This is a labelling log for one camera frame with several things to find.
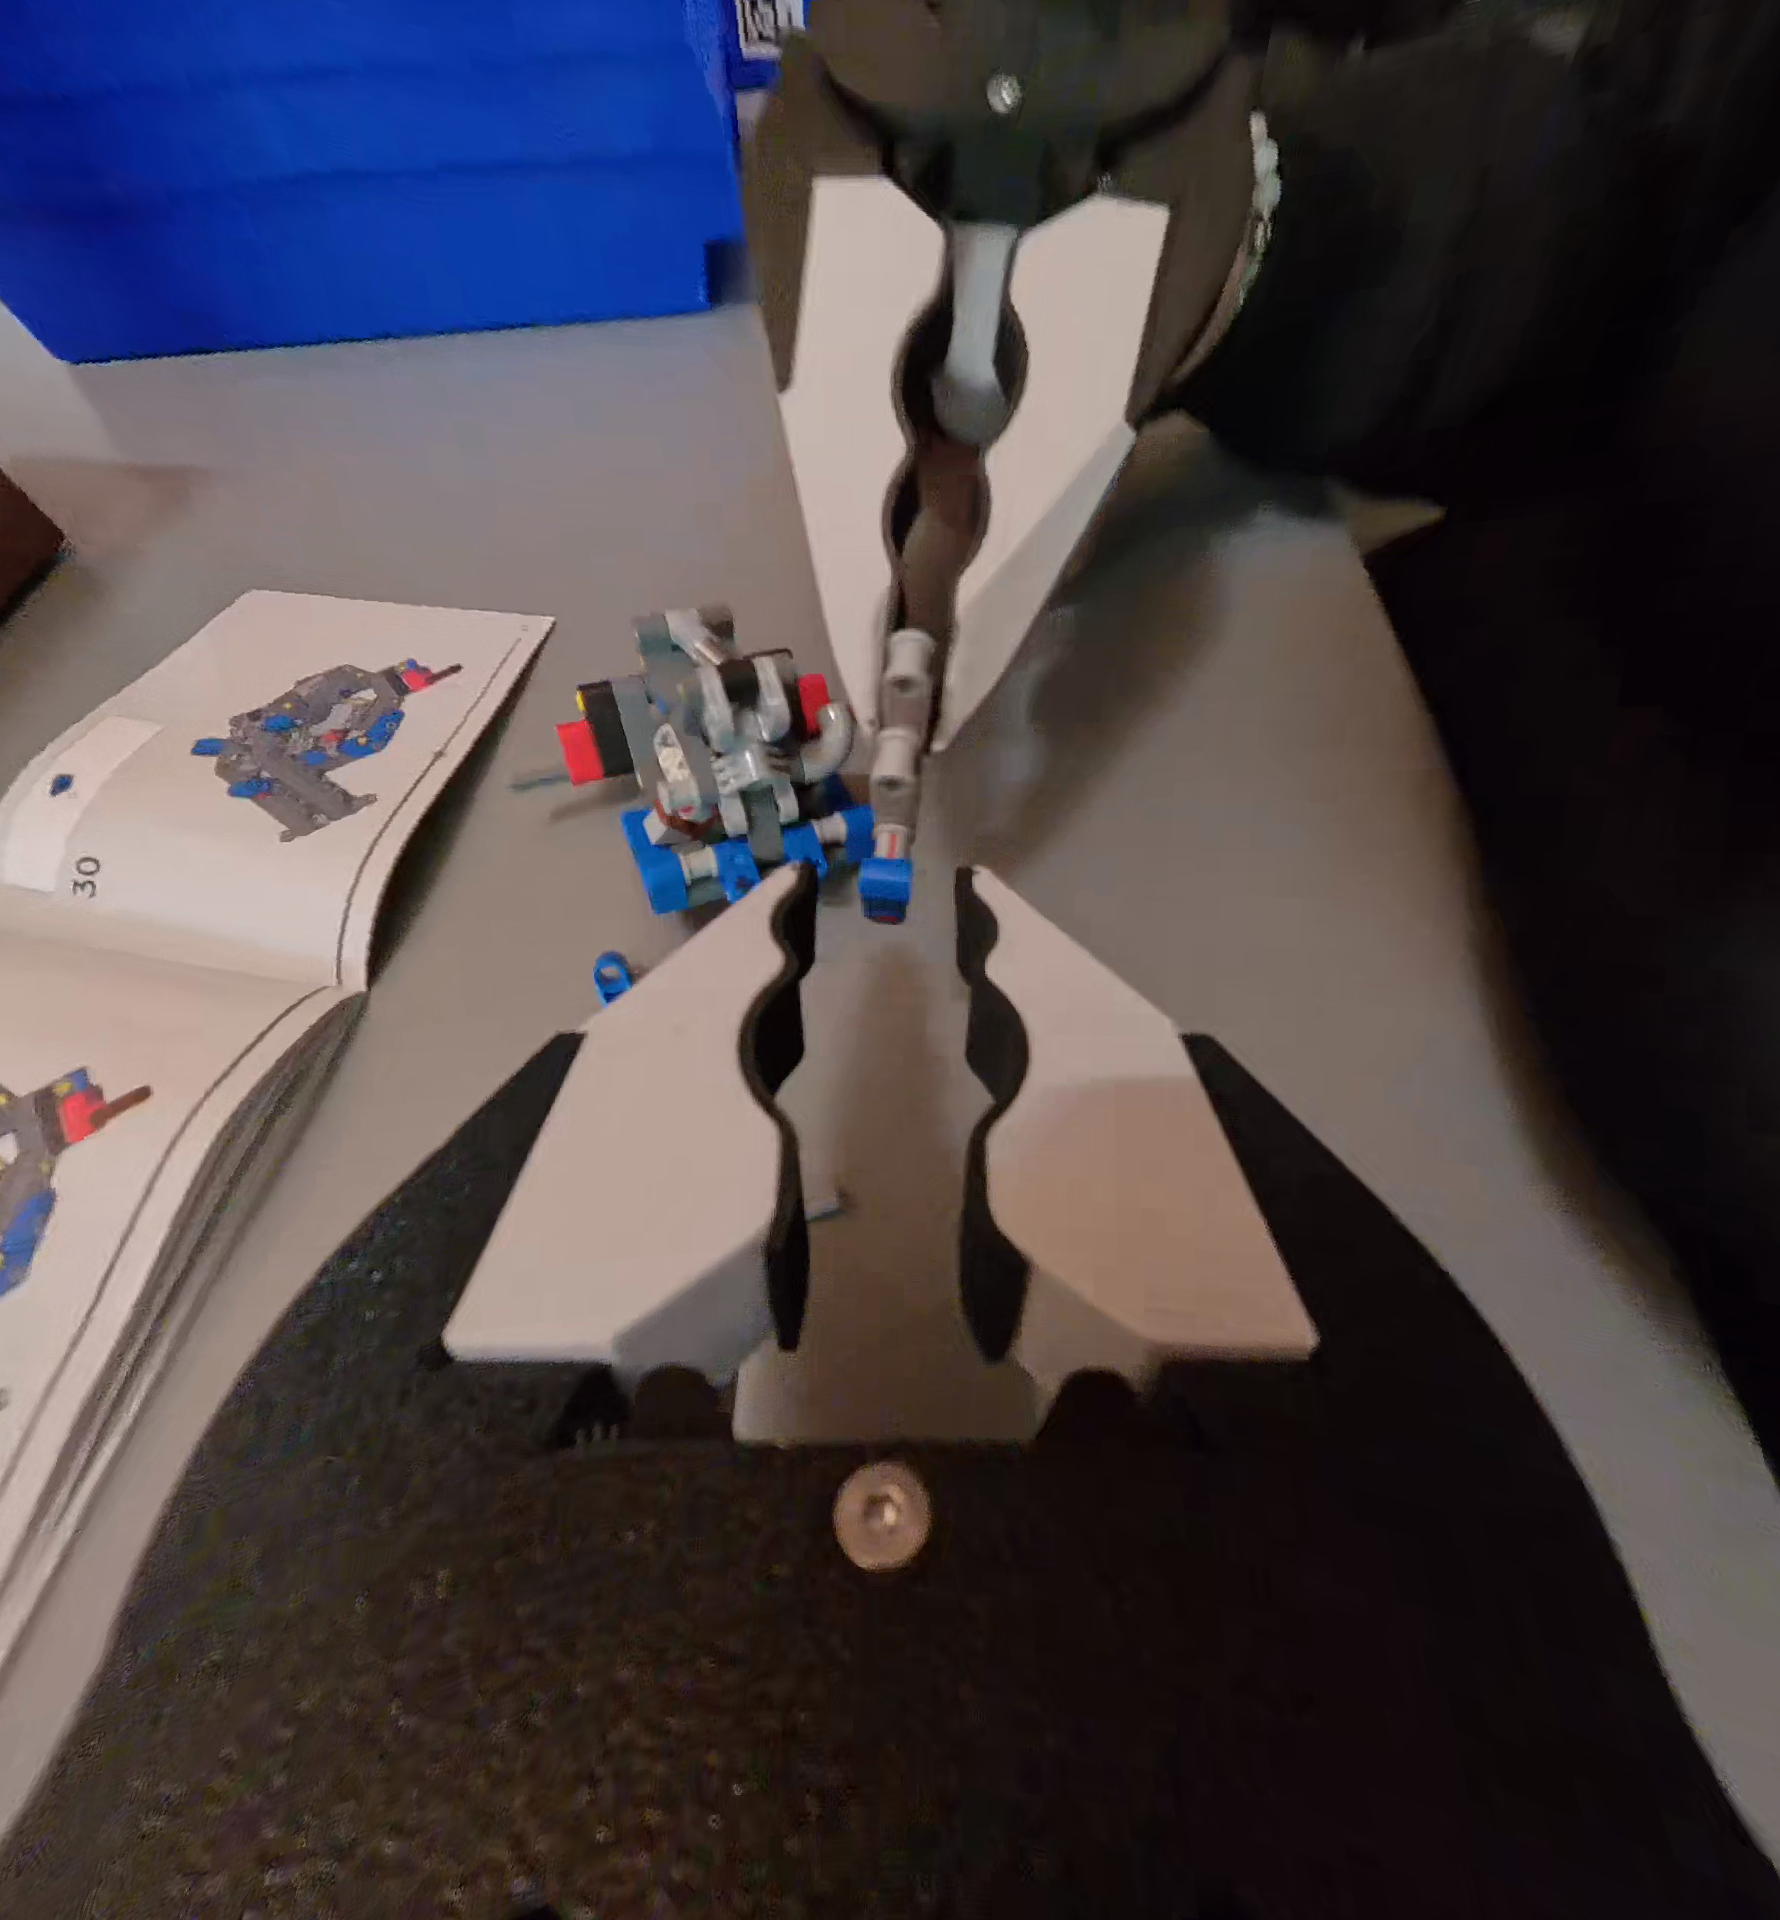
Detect person's black top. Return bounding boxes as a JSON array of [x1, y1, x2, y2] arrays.
[[1355, 450, 1780, 1519]]

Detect red axle with grey connectors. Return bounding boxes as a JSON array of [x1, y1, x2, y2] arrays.
[[858, 628, 933, 921]]

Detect lego chassis assembly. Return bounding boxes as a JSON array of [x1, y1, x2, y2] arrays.
[[515, 603, 884, 921]]

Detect blue storage bin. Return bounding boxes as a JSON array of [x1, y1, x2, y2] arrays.
[[0, 0, 821, 366]]

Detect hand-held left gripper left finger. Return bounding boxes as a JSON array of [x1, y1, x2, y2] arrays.
[[443, 867, 821, 1389]]

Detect instruction booklet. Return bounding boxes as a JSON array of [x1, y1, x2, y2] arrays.
[[0, 589, 557, 1730]]

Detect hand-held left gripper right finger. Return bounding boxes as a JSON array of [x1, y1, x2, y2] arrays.
[[954, 867, 1319, 1374]]

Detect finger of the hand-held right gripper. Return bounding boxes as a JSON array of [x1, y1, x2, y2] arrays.
[[774, 174, 958, 710], [912, 193, 1178, 755]]

